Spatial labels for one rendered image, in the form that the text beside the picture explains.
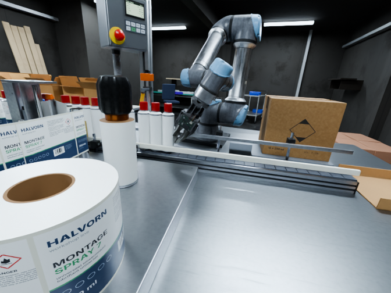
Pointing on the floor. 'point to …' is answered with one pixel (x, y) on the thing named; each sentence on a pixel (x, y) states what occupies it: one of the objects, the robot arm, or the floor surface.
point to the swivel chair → (169, 93)
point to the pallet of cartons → (345, 138)
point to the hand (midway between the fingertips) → (176, 139)
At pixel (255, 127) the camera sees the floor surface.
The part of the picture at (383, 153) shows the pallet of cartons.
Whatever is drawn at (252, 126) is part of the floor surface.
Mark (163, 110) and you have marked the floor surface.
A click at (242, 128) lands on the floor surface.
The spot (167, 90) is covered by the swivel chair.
